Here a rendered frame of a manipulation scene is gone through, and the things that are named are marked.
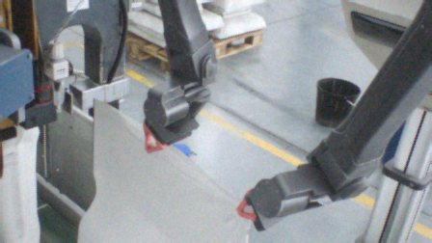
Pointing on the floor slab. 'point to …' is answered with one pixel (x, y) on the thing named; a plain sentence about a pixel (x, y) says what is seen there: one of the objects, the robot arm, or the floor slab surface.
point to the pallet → (137, 47)
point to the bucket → (335, 100)
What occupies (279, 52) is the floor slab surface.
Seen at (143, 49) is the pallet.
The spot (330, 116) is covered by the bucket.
